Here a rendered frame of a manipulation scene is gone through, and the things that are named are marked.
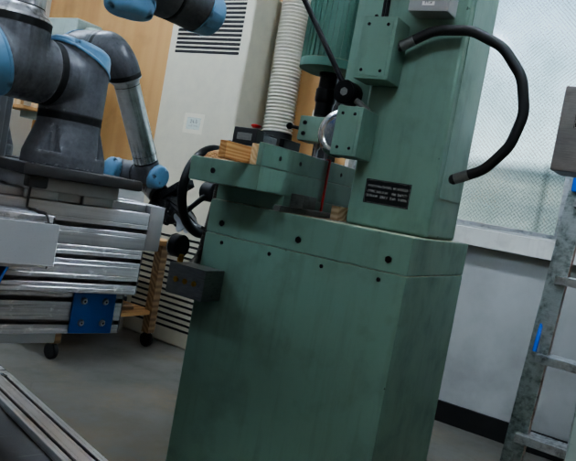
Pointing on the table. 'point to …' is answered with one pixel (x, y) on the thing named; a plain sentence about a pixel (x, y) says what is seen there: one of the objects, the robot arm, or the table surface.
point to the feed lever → (345, 92)
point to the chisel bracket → (309, 130)
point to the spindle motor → (337, 37)
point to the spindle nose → (325, 94)
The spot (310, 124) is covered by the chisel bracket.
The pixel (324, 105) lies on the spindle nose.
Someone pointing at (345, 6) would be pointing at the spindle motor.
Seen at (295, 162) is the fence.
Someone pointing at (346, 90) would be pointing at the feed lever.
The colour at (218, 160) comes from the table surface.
